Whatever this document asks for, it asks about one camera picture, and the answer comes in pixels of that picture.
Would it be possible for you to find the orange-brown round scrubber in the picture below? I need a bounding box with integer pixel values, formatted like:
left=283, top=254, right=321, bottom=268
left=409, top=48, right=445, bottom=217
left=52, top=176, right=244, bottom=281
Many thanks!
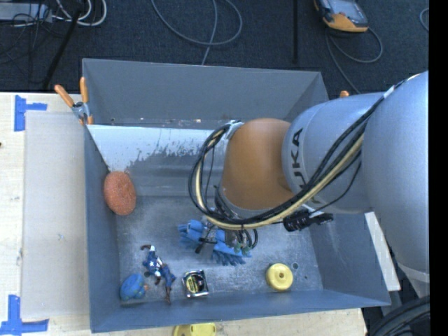
left=102, top=171, right=137, bottom=217

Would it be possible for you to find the blue toy hero figure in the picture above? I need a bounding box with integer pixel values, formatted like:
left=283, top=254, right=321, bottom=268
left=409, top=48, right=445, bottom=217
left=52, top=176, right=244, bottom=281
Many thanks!
left=140, top=244, right=177, bottom=306

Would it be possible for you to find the chrome and yellow tape measure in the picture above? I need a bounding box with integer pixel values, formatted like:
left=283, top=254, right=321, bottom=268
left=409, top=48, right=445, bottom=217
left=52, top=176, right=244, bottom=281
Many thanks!
left=181, top=269, right=210, bottom=299

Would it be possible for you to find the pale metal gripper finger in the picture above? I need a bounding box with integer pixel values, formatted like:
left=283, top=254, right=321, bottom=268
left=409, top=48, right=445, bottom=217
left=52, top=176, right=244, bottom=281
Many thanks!
left=202, top=241, right=220, bottom=259
left=194, top=237, right=212, bottom=255

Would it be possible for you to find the pale wood flat board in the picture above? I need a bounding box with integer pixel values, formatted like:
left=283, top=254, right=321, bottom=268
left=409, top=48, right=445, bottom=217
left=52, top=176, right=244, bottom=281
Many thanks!
left=20, top=110, right=92, bottom=323

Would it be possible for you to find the blue round toy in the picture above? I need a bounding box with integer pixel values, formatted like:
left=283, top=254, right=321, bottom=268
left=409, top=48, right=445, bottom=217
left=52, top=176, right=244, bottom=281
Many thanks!
left=119, top=273, right=151, bottom=302

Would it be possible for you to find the grey metal bin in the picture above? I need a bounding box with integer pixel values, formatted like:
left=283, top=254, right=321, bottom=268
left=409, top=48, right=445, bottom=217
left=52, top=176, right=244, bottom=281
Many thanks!
left=80, top=57, right=393, bottom=334

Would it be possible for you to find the blue bristle brush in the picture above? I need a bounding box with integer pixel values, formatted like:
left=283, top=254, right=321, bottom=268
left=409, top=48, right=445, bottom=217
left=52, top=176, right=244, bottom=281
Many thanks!
left=177, top=218, right=252, bottom=267

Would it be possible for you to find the yellow toy wheel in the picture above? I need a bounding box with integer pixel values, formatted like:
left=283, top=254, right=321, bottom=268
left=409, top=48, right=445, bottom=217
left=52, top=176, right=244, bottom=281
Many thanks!
left=265, top=262, right=295, bottom=292

